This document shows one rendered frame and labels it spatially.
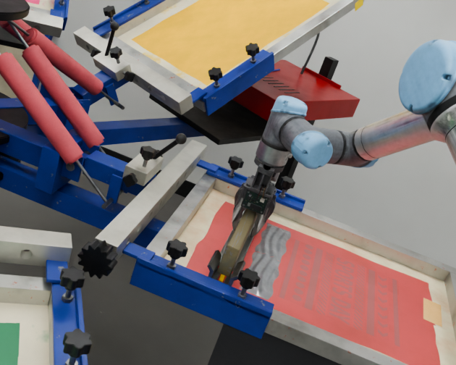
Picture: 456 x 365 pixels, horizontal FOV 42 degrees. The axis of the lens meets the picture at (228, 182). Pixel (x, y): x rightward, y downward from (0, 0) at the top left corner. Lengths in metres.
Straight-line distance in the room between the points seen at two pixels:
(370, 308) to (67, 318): 0.75
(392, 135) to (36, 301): 0.75
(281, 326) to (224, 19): 1.31
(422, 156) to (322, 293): 2.12
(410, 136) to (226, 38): 1.10
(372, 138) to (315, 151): 0.12
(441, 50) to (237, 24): 1.36
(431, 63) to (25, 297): 0.80
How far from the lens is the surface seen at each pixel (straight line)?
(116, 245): 1.22
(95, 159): 1.54
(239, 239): 1.34
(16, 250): 1.19
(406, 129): 1.20
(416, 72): 0.98
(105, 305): 2.74
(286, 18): 2.24
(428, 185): 3.57
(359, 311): 1.49
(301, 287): 1.47
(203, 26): 2.24
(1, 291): 1.16
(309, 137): 1.24
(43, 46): 1.69
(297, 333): 1.27
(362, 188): 3.57
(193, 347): 2.67
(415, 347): 1.47
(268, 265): 1.48
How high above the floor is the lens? 1.71
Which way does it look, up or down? 24 degrees down
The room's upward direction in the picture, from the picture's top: 19 degrees clockwise
